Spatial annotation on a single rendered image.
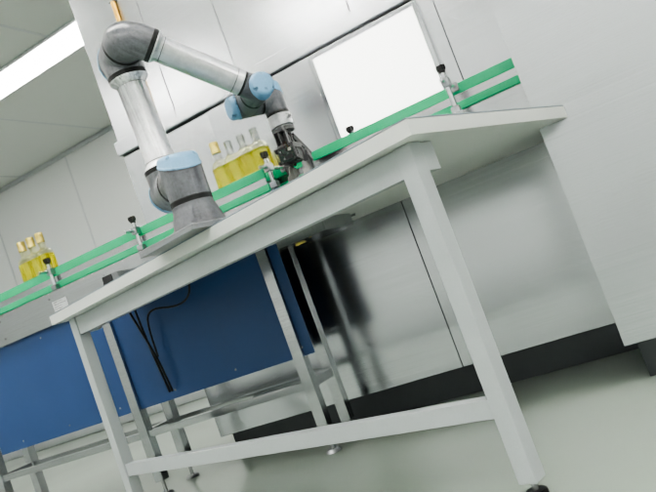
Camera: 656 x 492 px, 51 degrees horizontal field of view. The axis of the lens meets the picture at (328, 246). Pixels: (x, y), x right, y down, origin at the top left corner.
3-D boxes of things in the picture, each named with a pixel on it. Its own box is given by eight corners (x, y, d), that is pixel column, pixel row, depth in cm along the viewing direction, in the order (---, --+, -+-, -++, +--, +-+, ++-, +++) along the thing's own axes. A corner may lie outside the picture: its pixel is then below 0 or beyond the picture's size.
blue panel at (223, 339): (336, 341, 245) (295, 228, 248) (314, 352, 229) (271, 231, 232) (34, 441, 311) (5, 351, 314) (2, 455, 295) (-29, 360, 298)
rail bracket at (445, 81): (482, 135, 210) (456, 67, 211) (470, 132, 195) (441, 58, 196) (468, 142, 212) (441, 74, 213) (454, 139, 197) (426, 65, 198)
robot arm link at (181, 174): (175, 198, 180) (158, 149, 181) (164, 211, 192) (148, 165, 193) (217, 187, 186) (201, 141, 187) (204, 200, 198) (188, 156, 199)
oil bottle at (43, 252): (68, 292, 293) (47, 230, 295) (58, 294, 288) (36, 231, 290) (59, 297, 296) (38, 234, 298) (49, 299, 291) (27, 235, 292)
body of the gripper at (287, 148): (278, 168, 216) (266, 132, 217) (291, 168, 224) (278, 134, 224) (299, 158, 213) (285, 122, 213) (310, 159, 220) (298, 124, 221)
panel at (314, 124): (452, 94, 232) (416, 1, 234) (450, 93, 229) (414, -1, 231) (239, 193, 269) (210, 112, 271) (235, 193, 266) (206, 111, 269)
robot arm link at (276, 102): (250, 91, 222) (273, 87, 226) (262, 123, 221) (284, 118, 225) (258, 81, 215) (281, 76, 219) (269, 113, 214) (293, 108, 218)
